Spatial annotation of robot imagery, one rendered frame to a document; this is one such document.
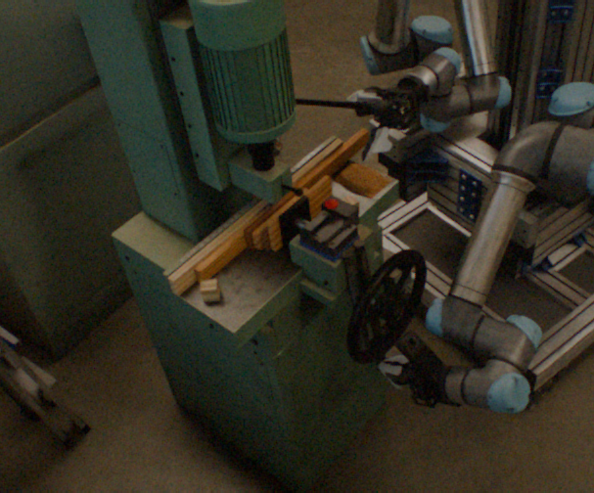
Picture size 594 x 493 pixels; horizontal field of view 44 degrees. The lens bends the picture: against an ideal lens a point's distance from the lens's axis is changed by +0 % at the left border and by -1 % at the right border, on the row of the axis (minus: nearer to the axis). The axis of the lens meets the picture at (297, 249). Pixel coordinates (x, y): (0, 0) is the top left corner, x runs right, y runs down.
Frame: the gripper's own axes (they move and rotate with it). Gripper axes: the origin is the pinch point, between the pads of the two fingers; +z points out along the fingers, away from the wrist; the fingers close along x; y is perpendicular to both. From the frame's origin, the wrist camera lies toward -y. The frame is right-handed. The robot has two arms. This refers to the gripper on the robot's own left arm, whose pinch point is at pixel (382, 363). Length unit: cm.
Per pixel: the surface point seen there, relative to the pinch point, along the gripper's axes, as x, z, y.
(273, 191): 7.8, 16.7, -41.3
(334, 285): 2.9, 6.1, -19.2
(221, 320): -19.2, 17.7, -25.9
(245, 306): -13.4, 16.4, -25.1
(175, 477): -31, 90, 36
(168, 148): 0, 34, -59
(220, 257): -7.8, 25.5, -34.1
